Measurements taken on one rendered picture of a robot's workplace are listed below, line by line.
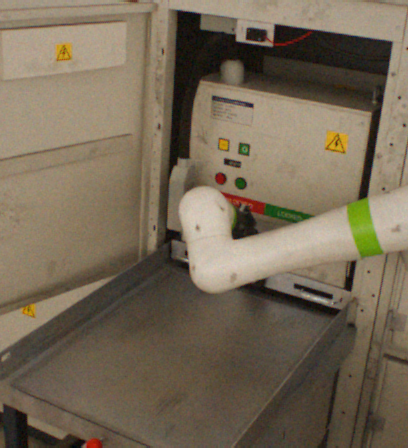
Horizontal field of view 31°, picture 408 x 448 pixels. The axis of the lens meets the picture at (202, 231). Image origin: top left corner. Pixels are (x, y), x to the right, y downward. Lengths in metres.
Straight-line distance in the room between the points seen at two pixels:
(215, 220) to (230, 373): 0.37
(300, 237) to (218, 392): 0.40
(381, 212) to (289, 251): 0.20
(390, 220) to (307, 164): 0.50
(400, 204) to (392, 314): 0.50
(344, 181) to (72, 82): 0.71
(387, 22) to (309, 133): 0.34
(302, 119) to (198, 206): 0.44
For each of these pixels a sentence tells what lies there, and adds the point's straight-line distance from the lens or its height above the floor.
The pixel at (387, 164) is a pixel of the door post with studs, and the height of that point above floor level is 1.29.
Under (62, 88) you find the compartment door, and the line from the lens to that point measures 1.87.
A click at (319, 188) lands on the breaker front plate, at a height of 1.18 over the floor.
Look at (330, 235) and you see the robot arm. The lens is 1.48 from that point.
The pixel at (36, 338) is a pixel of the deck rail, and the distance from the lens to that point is 1.75.
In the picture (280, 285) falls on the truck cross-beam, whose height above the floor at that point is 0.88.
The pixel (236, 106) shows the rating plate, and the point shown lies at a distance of 1.95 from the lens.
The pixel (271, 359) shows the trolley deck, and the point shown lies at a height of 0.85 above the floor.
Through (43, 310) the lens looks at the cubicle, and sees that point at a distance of 2.51.
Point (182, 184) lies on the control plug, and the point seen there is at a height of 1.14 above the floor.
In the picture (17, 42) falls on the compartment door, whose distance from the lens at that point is 1.74.
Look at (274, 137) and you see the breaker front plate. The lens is 1.93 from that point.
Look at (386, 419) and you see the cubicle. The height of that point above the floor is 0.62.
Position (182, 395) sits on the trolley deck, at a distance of 1.65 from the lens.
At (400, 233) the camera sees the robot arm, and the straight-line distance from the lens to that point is 1.46.
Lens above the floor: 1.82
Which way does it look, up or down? 24 degrees down
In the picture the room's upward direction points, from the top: 4 degrees clockwise
